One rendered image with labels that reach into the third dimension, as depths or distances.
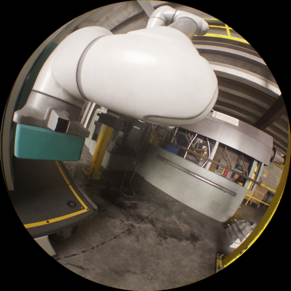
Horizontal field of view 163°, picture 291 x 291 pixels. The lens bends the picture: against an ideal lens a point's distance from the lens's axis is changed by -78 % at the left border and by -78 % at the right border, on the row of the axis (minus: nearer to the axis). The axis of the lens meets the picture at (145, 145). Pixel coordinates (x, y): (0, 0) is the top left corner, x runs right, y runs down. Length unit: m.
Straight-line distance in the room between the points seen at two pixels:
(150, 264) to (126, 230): 0.30
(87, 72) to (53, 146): 0.14
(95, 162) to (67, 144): 0.99
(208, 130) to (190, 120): 1.47
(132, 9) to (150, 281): 6.56
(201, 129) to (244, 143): 0.73
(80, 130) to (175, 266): 0.87
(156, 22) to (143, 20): 5.13
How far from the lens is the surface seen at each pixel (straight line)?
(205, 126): 1.65
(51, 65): 0.24
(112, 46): 0.16
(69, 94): 0.22
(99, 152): 1.16
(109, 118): 0.49
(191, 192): 1.57
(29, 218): 0.40
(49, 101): 0.22
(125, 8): 6.10
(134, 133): 1.40
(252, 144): 1.79
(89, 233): 0.74
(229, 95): 2.16
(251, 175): 1.88
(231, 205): 1.71
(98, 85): 0.15
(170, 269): 0.81
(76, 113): 0.25
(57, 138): 0.21
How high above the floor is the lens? 0.64
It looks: 4 degrees down
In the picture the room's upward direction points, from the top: 23 degrees clockwise
